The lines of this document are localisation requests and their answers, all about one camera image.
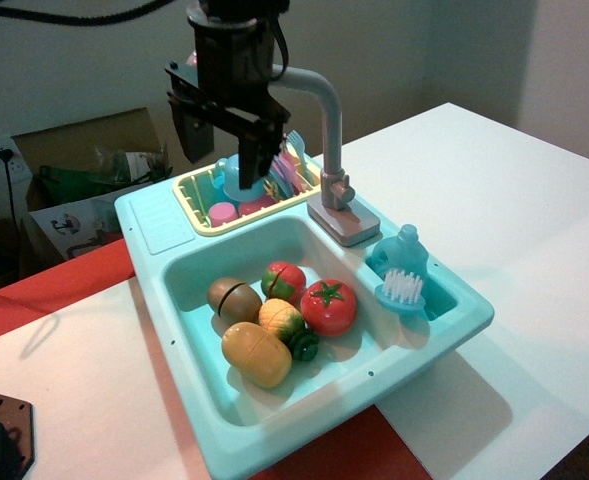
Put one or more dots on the toy pineapple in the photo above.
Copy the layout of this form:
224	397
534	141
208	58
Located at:
285	322

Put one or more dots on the red green toy apple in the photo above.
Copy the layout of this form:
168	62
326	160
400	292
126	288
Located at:
283	280

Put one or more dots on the blue toy fork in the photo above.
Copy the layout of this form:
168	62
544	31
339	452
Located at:
297	142

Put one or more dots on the yellow dish rack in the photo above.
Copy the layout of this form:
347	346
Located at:
196	194

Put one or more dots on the blue toy cup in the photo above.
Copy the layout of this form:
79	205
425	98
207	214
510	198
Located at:
228	170

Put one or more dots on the blue toy plate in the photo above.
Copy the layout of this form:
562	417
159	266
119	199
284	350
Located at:
277	172

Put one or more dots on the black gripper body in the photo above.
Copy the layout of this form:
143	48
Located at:
239	51

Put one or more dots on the red toy cup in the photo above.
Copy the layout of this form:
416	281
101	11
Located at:
250	207

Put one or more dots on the turquoise toy sink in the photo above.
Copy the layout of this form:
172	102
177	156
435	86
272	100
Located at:
241	428

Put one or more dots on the cardboard box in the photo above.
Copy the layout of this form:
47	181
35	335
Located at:
78	171

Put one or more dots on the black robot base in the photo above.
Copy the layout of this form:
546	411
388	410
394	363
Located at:
17	433

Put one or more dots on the red toy tomato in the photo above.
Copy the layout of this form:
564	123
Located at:
329	307

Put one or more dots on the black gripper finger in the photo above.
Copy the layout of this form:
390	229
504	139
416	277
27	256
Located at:
257	149
196	137

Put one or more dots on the pink toy cup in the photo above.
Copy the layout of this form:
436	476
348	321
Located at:
222	213

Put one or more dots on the white wall outlet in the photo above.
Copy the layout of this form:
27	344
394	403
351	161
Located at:
11	157

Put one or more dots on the red mat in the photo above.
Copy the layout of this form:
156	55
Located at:
62	285

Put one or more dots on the brown toy kiwi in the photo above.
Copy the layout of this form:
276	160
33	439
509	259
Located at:
234	300

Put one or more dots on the grey toy faucet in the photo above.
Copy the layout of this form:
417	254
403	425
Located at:
335	208

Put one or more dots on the blue scrub brush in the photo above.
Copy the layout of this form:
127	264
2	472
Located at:
401	292

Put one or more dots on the yellow toy potato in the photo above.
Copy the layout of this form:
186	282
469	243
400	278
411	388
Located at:
257	354

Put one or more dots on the blue toy soap bottle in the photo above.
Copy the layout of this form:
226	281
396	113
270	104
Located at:
404	252

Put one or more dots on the pink toy plate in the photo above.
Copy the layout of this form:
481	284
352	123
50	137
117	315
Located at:
285	161

